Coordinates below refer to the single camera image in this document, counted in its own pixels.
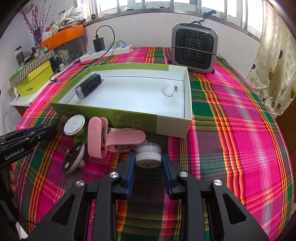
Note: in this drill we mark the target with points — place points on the green white cardboard box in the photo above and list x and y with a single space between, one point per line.
130 96

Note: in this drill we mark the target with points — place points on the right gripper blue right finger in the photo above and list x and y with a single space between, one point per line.
170 174

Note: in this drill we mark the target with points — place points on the yellow shoe box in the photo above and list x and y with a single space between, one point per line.
35 80

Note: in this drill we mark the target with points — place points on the patterned cream curtain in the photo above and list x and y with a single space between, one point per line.
273 73

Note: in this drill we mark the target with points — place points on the orange plastic tray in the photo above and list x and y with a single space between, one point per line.
63 37

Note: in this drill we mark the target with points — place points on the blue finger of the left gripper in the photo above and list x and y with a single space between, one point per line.
45 133
34 129

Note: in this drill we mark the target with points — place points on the white round silicone cap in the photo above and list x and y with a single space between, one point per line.
169 89

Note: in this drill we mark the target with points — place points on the black power adapter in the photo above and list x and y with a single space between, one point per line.
98 43

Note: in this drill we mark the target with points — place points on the black oval magnetic holder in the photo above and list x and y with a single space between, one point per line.
74 158

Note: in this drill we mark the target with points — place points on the white disc green base stand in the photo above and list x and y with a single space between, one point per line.
75 127

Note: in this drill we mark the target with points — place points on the black silver flashlight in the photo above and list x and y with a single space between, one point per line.
88 86

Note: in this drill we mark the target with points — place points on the black window clamp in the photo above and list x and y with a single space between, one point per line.
209 13

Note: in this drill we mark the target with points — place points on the grey mini fan heater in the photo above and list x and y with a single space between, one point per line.
194 46

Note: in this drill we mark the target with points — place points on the purple dried flower branches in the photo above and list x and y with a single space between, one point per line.
36 15

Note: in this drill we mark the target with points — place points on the white round jar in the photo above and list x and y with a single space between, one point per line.
148 155

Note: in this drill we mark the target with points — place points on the pink hook clip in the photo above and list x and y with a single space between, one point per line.
124 141

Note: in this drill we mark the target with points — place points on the white power strip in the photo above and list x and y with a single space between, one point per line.
106 52

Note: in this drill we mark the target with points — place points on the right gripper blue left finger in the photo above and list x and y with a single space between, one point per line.
127 176

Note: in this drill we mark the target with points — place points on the pink folding clip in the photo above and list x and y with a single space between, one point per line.
97 135

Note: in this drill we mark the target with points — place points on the striped cardboard box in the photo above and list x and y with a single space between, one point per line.
31 66

